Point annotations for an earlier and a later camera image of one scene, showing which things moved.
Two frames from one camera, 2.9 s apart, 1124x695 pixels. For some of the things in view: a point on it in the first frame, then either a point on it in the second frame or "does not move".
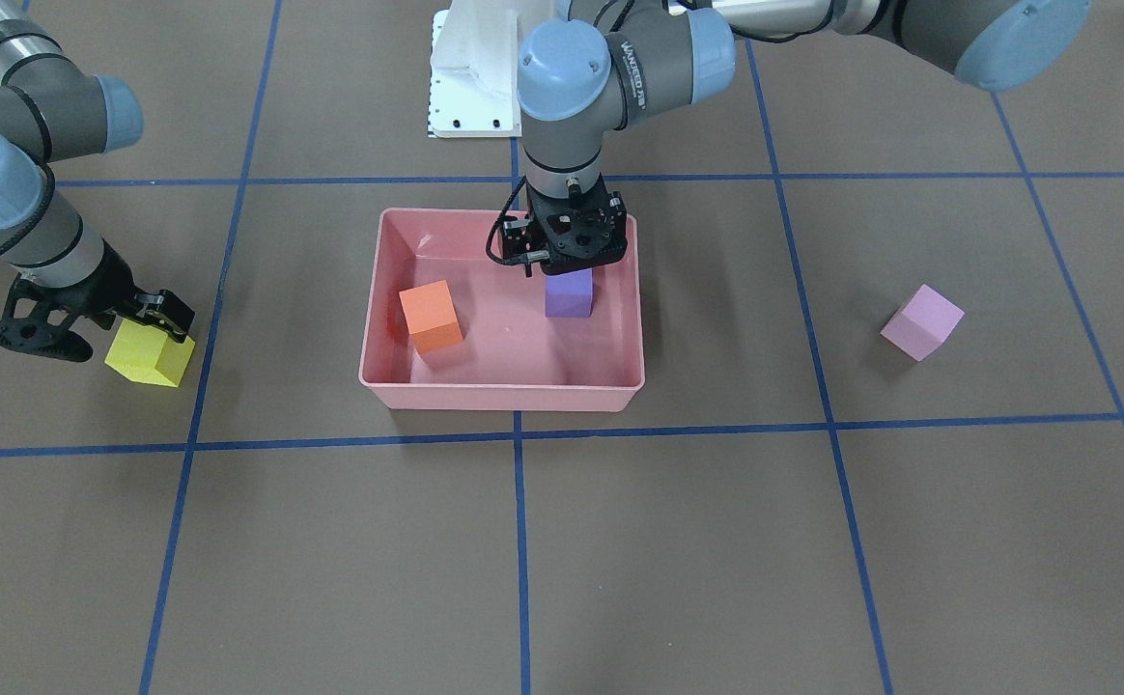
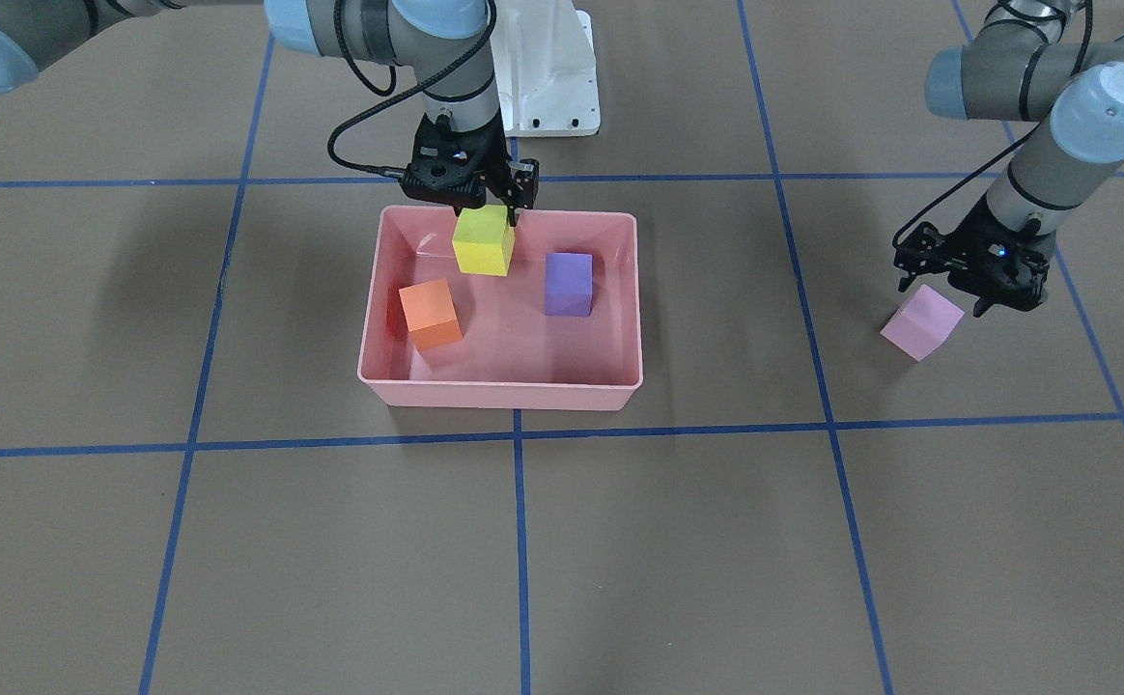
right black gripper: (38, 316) to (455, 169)
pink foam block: (923, 324) does not move
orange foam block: (431, 317) does not move
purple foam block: (569, 294) does not move
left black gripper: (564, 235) to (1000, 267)
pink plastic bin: (512, 356) does not move
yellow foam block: (148, 354) to (484, 240)
